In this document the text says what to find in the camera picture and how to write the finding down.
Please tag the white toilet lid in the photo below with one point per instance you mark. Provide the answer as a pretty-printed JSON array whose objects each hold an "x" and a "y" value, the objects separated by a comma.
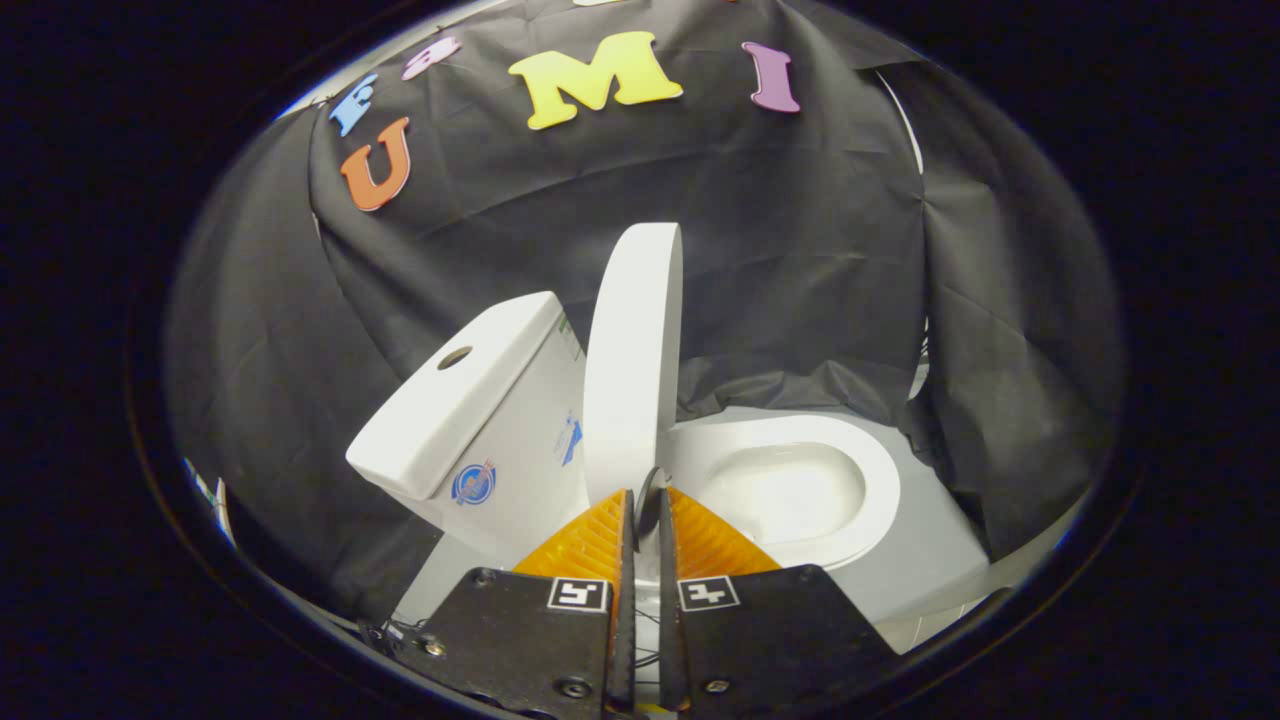
[{"x": 630, "y": 370}]

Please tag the black backdrop cloth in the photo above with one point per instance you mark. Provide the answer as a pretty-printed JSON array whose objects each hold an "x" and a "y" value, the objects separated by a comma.
[{"x": 800, "y": 250}]

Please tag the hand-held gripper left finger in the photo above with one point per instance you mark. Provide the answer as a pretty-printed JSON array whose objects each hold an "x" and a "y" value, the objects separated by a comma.
[{"x": 530, "y": 640}]

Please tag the white tank cover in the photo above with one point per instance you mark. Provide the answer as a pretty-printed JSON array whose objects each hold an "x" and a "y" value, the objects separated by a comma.
[{"x": 450, "y": 400}]

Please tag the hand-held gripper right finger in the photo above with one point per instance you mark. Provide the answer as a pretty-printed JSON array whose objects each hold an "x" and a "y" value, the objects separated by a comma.
[{"x": 770, "y": 640}]

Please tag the white toilet tank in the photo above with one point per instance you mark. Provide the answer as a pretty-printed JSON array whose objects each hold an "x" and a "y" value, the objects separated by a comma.
[{"x": 530, "y": 440}]

